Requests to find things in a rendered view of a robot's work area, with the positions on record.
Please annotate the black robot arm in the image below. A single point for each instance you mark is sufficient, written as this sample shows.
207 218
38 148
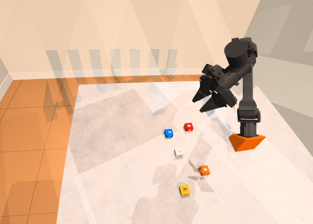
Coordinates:
241 55

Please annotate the yellow block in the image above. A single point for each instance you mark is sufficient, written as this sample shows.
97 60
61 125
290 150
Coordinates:
184 190

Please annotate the blue block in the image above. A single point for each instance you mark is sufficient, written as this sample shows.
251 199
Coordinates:
168 133

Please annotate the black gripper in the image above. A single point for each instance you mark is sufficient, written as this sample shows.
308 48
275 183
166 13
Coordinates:
223 97

